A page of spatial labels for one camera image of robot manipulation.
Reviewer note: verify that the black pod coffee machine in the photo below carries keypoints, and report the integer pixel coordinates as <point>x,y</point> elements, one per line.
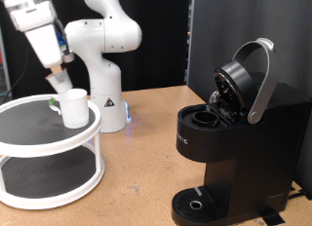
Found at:
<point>227,18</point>

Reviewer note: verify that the Donut Shop coffee pod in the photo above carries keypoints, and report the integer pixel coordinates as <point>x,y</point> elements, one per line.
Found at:
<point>64,87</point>

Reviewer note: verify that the black Keurig coffee machine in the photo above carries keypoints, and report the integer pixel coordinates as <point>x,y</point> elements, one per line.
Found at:
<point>253,154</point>

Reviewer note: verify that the black tape piece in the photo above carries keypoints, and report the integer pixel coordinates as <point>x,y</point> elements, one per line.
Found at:
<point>271,216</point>

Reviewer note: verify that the white mug with green tape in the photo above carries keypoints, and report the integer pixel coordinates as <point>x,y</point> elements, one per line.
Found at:
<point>75,109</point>

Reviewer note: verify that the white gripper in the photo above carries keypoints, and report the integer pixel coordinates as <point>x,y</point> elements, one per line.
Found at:
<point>47,45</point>

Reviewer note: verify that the black curtain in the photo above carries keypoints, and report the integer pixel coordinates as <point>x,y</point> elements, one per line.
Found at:
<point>156,41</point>

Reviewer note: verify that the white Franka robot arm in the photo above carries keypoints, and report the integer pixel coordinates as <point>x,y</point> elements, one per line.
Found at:
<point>104,34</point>

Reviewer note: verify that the white two-tier turntable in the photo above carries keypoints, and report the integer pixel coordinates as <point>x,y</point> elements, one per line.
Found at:
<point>32,122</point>

